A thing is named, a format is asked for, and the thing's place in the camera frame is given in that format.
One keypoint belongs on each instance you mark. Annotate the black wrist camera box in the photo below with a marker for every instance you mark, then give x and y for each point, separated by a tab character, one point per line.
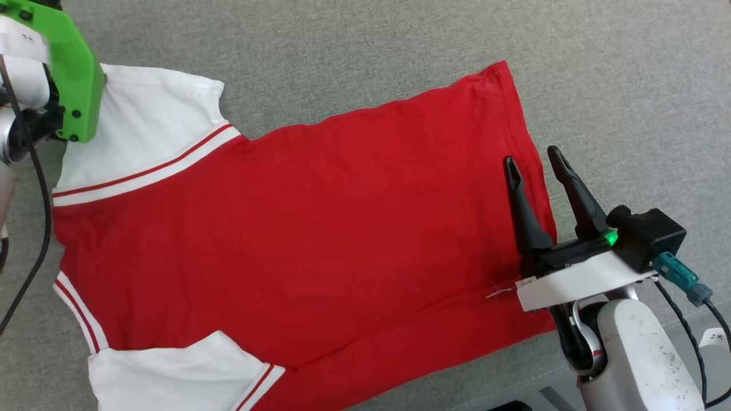
651	234

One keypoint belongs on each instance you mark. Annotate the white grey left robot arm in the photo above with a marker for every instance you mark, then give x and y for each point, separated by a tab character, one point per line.
23	80

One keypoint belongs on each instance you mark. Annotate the white cloth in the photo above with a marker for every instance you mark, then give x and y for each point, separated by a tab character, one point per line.
342	51

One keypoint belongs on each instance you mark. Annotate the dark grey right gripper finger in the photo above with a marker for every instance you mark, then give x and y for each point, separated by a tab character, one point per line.
582	205
525	222

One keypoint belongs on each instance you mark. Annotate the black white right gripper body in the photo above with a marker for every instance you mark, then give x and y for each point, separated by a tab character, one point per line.
577	279

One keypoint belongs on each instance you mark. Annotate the bright green left gripper body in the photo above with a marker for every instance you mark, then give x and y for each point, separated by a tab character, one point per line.
74	74

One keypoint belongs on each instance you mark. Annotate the red and white jersey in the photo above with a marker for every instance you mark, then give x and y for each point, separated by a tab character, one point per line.
314	228

